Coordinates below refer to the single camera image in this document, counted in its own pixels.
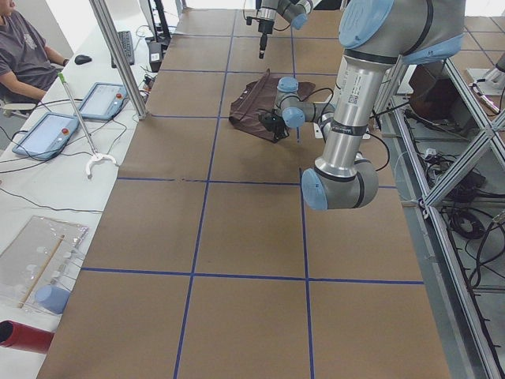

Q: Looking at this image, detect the red cylinder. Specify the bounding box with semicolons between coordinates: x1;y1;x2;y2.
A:
1;321;54;354

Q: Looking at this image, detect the near blue teach pendant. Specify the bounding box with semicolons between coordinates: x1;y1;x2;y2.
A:
12;112;79;161

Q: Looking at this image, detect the seated person grey shirt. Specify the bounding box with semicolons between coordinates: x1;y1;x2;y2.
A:
1;1;69;104

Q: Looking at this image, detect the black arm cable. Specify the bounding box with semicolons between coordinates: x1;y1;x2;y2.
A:
299;87;391;173

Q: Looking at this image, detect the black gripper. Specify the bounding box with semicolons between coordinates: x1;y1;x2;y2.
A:
245;13;274;59
258;112;287;143

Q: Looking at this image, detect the blue plastic cap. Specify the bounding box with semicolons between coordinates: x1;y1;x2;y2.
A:
35;285;70;314

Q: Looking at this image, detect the far blue teach pendant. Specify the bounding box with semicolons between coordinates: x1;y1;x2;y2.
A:
78;82;127;122

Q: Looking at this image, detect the black keyboard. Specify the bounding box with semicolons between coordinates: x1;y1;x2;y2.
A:
117;31;135;66

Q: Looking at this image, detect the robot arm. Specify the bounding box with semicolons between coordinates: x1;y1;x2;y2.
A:
259;1;466;210
244;0;318;59

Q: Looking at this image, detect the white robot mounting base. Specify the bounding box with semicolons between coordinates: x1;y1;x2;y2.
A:
315;118;368;141

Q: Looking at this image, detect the black computer mouse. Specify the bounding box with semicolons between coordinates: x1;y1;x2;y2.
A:
74;54;92;66

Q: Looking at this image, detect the blue teach pendant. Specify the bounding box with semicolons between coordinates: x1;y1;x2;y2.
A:
12;112;79;161
78;82;127;122

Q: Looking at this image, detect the aluminium frame rack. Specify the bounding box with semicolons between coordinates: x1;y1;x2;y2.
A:
374;58;504;378

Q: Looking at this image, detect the white reacher grabber stick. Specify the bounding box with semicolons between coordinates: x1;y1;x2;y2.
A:
58;72;118;180

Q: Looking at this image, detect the clear plastic bag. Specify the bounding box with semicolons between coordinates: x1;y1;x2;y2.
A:
1;216;88;314

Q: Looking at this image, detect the dark brown t-shirt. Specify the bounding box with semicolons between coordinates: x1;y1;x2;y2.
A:
229;71;321;142

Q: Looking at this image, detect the aluminium frame post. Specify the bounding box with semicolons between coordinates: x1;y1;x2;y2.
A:
89;0;148;120

